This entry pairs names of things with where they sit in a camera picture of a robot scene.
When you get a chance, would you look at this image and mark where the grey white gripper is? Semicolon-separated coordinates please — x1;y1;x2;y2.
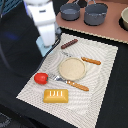
35;33;63;58

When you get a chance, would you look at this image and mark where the grilled brown sausage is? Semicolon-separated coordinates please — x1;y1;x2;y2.
61;39;78;49

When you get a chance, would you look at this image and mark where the red tomato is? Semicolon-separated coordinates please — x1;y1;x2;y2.
34;73;48;84

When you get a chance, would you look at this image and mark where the yellow bread loaf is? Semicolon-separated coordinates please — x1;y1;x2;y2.
43;89;68;103

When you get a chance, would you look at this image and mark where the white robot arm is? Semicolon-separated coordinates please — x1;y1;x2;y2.
23;0;61;56

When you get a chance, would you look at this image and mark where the round wooden plate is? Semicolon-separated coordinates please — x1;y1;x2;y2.
58;57;86;81

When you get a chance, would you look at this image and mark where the small dark grey pot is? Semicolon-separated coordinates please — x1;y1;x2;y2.
60;2;80;21

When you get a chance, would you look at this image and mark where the large dark grey pot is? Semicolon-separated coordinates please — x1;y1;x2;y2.
84;0;108;26

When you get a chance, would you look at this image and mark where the pink wooden board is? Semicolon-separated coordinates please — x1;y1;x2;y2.
56;0;128;43

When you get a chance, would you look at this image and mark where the beige woven placemat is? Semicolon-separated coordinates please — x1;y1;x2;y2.
17;33;118;128

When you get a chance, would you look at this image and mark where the beige bowl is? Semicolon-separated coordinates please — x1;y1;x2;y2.
121;7;128;30

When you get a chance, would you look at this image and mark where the fork with wooden handle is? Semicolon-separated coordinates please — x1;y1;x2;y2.
48;74;89;91

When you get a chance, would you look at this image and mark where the knife with wooden handle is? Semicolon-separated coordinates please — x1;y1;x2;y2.
60;50;102;66

